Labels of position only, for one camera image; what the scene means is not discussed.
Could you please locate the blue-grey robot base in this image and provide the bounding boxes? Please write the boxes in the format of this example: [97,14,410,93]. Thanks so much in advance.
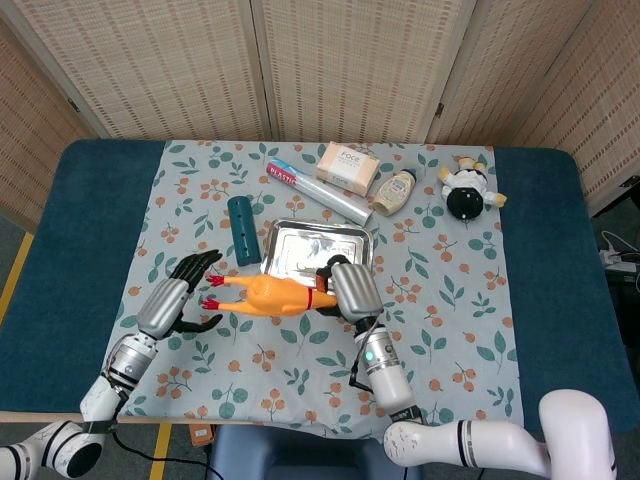
[206,422,402,480]

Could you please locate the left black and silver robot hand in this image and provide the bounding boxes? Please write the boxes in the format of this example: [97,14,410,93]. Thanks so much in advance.
[135,248,225,343]

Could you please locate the white power strip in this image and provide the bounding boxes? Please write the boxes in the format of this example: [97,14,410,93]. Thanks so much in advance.
[598,247,640,272]

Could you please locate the dark teal table cover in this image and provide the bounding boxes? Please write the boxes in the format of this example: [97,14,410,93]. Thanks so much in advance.
[0,138,640,432]

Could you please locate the yellow rubber chicken toy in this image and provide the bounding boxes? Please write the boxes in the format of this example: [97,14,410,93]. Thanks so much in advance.
[202,272,339,322]

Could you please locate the plastic food wrap roll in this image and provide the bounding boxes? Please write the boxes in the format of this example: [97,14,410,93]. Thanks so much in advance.
[265,157,376,225]

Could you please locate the black and white plush toy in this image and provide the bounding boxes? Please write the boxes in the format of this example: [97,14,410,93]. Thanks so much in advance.
[437,155,508,223]

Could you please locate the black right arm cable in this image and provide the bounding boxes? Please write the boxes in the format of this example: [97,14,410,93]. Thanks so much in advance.
[348,319,374,397]

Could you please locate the floral leaf print tablecloth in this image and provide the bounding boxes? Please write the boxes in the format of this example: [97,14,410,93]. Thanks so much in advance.
[118,139,527,440]

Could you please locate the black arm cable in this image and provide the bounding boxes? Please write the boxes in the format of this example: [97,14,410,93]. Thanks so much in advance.
[84,384,221,480]
[348,319,374,397]

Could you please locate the stainless steel tray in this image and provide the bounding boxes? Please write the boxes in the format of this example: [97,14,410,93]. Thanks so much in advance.
[260,218,377,282]

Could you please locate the small orange box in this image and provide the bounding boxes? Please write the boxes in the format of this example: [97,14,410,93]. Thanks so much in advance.
[189,423,218,447]

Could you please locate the beige face soap box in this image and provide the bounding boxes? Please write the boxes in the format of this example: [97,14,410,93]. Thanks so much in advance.
[315,140,382,198]

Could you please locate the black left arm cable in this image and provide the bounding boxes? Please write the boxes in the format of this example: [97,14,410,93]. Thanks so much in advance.
[84,384,221,480]

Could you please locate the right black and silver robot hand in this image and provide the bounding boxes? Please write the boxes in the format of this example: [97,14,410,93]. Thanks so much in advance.
[312,253,387,325]

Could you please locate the teal perforated half-cylinder holder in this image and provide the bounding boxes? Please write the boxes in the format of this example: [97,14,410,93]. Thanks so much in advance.
[226,195,263,268]

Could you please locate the woven folding screen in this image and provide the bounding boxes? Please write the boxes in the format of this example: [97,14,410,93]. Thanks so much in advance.
[0,0,640,236]

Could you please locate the small cream bottle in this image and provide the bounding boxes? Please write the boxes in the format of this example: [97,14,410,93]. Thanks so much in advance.
[373,167,418,218]

